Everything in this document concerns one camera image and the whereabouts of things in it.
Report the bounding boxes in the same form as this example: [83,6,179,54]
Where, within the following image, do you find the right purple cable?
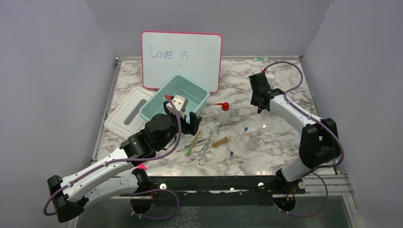
[263,61,345,167]

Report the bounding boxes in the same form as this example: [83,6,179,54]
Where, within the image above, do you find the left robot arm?
[43,99,202,223]

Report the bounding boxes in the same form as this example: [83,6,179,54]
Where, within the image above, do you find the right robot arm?
[249,73,342,193]

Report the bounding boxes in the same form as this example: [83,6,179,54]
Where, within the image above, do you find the pink framed whiteboard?
[141,31,223,93]

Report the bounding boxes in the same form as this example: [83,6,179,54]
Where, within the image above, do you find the brown test tube brush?
[211,136,230,148]

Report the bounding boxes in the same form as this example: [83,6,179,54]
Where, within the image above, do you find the white bin lid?
[104,87,154,139]

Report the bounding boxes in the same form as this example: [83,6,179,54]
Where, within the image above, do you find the teal plastic bin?
[139,76,210,121]

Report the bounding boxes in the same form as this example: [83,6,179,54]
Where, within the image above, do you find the metal crucible tongs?
[189,124,221,166]

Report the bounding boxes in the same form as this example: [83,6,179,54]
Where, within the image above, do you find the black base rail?
[130,175,306,207]

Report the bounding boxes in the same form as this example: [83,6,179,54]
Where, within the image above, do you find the pink highlighter marker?
[136,163,147,171]

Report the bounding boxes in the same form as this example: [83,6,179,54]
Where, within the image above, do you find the red cap wash bottle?
[213,102,231,124]

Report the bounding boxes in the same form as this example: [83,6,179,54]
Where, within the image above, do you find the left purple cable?
[43,95,182,217]

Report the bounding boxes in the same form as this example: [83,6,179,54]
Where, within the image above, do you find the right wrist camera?
[264,69,275,87]

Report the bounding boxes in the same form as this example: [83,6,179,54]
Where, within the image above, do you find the purple cable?
[43,95,182,217]
[263,61,345,167]

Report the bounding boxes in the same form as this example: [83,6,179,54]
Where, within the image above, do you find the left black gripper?
[157,102,202,151]

